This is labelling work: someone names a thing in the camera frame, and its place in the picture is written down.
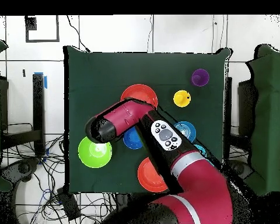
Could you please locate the orange plastic bowl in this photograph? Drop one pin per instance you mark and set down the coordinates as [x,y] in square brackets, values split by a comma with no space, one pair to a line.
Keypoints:
[149,177]
[140,92]

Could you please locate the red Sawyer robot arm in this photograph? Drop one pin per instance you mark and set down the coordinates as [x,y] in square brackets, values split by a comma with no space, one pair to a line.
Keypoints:
[200,186]

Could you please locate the dark blue plastic bowl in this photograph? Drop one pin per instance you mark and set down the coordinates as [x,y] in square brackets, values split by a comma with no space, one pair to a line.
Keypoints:
[130,140]

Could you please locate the yellow plastic cup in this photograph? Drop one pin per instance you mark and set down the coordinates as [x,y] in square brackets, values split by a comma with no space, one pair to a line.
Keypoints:
[180,99]

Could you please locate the blue ribbed plastic bowl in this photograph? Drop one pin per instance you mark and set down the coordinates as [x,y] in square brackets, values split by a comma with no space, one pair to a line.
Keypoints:
[189,130]

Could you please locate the green plastic bowl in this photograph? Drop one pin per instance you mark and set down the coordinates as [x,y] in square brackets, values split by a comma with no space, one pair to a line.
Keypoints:
[93,156]

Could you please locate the dark green tablecloth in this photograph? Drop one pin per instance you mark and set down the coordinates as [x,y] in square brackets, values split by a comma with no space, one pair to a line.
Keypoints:
[95,77]

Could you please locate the light blue plastic bowl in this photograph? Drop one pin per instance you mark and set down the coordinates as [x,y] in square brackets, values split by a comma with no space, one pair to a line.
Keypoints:
[201,150]

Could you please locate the purple plastic cup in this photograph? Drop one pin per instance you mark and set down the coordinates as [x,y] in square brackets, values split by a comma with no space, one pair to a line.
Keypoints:
[200,78]

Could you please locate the blue tape strip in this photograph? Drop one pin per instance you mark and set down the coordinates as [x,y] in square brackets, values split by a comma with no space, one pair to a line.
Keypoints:
[45,82]

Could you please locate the black power brick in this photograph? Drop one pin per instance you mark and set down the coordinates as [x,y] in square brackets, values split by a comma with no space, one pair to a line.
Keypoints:
[70,205]

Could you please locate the black metal post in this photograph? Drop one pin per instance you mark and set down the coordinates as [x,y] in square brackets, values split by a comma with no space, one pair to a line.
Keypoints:
[228,105]
[38,105]

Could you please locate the grey pedestal foot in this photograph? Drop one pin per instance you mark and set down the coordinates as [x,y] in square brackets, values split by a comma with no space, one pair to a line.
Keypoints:
[23,168]
[240,169]

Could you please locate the black square frame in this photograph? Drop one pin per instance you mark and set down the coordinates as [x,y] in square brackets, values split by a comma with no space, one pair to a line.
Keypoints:
[42,40]

